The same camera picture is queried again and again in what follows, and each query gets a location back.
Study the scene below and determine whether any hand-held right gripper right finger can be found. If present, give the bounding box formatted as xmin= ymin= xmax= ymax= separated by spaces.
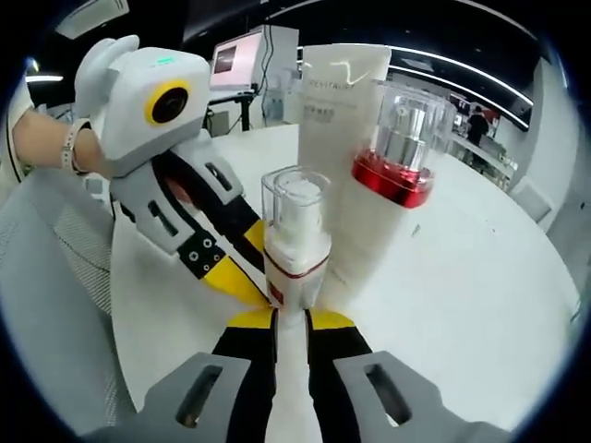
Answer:
xmin=304 ymin=306 xmax=513 ymax=443

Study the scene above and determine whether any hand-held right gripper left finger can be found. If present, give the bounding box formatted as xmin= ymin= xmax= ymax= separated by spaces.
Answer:
xmin=85 ymin=307 xmax=278 ymax=443

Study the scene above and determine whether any small white skincare bottle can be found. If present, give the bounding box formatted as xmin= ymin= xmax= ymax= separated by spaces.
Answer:
xmin=259 ymin=165 xmax=333 ymax=443

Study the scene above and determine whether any white skincare tube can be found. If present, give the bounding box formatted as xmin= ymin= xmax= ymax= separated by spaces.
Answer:
xmin=295 ymin=42 xmax=393 ymax=308

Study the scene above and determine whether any red collar white skincare bottle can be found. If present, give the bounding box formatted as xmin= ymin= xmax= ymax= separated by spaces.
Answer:
xmin=339 ymin=78 xmax=457 ymax=301

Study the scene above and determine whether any person's left hand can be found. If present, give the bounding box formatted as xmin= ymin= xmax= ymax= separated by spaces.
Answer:
xmin=72 ymin=130 xmax=115 ymax=180

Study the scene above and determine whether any beige wristwatch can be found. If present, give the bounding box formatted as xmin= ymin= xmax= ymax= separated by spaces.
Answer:
xmin=58 ymin=117 xmax=92 ymax=175

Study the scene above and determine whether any ceiling air conditioner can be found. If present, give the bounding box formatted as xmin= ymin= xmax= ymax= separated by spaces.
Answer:
xmin=54 ymin=0 xmax=130 ymax=36

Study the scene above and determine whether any computer monitor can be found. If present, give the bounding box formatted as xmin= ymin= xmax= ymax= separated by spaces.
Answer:
xmin=210 ymin=30 xmax=267 ymax=91

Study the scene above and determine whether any grey mesh office chair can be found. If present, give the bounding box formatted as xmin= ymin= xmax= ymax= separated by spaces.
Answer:
xmin=0 ymin=177 xmax=139 ymax=433

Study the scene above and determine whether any white printed shirt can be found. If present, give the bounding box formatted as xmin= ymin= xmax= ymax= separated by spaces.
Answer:
xmin=3 ymin=87 xmax=36 ymax=186

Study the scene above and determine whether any white office chair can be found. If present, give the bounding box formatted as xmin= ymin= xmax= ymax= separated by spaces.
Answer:
xmin=510 ymin=177 xmax=555 ymax=222

